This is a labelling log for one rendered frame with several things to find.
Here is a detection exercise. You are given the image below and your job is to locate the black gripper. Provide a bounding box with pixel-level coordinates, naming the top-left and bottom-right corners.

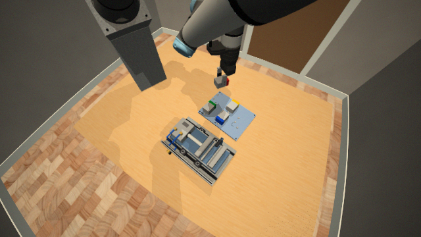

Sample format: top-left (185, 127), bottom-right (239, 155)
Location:
top-left (207, 34), bottom-right (243, 86)

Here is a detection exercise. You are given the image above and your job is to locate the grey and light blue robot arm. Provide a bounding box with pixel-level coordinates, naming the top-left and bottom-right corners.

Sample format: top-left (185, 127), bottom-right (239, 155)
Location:
top-left (91, 0), bottom-right (317, 58)

